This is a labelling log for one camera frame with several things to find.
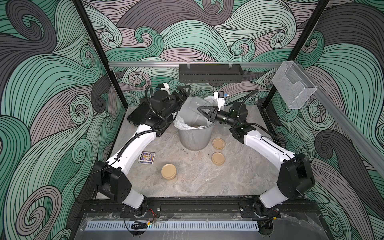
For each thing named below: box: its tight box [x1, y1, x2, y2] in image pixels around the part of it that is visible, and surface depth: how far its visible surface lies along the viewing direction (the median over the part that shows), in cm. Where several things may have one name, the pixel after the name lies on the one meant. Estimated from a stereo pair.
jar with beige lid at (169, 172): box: [161, 163, 178, 184], surface depth 77 cm
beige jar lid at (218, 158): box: [211, 152, 226, 166], surface depth 92 cm
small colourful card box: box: [138, 151, 156, 165], surface depth 92 cm
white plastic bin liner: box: [172, 112, 206, 130], surface depth 75 cm
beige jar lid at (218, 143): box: [212, 137, 226, 150], surface depth 100 cm
